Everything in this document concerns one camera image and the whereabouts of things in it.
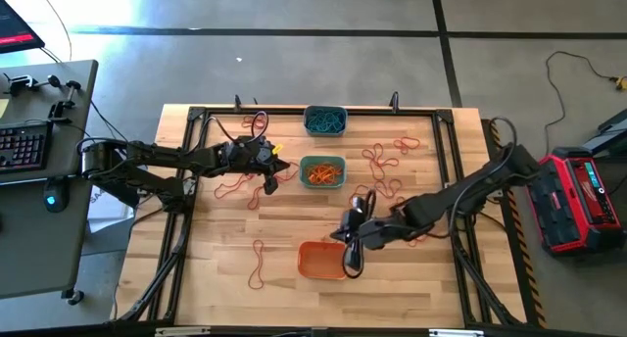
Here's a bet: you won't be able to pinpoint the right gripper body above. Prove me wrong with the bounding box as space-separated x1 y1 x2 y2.
360 216 410 251

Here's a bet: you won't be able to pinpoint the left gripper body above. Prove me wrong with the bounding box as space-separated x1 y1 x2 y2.
219 134 277 176

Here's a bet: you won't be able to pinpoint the blue rubber band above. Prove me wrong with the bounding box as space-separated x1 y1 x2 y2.
306 109 346 134

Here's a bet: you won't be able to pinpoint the scattered rubber bands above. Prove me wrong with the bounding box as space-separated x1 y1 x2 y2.
117 105 528 328

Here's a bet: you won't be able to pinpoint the green plastic basket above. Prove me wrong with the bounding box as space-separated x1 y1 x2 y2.
298 154 347 190

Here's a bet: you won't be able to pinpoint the orange plastic basket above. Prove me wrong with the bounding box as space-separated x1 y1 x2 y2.
297 240 352 281

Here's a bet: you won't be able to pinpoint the blue plastic basket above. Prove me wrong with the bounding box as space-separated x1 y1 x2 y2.
303 105 349 137

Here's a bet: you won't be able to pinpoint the yellow black hazard tape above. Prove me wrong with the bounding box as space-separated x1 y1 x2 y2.
489 119 549 328

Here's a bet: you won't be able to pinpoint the white printed sheet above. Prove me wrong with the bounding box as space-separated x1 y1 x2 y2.
87 182 141 236

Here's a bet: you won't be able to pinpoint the red black power station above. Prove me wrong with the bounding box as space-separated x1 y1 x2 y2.
526 147 627 258

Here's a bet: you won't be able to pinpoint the black desk clamp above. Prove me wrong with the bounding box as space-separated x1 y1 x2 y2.
47 74 82 123
1 73 41 94

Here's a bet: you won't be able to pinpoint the black computer mouse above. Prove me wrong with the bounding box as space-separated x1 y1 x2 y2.
42 176 71 215

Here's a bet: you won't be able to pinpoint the black backlit keyboard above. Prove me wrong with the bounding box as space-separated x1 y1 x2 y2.
0 120 54 174

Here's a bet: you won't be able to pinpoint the grey side desk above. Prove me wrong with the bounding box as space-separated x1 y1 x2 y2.
0 59 99 307

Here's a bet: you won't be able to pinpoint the grey metal stand base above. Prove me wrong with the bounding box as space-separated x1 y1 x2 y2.
580 107 627 158

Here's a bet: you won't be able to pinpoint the dark computer screen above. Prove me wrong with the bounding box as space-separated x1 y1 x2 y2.
0 0 46 55

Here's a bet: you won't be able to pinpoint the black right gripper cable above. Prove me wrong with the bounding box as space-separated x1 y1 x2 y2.
362 188 378 221

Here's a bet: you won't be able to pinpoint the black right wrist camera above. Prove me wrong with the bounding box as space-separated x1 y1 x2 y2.
341 207 367 233

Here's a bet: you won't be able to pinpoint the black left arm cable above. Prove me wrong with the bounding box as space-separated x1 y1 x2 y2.
195 110 269 150

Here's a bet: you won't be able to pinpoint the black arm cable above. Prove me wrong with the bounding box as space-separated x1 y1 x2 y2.
448 116 519 230
195 110 269 150

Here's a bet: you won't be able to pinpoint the silver metal bracket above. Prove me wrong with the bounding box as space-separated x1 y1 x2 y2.
428 328 486 337
155 326 213 337

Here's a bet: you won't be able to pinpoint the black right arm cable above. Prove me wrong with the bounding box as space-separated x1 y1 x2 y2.
448 116 519 230

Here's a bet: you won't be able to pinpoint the black floor cable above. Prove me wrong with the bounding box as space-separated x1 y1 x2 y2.
544 50 616 145

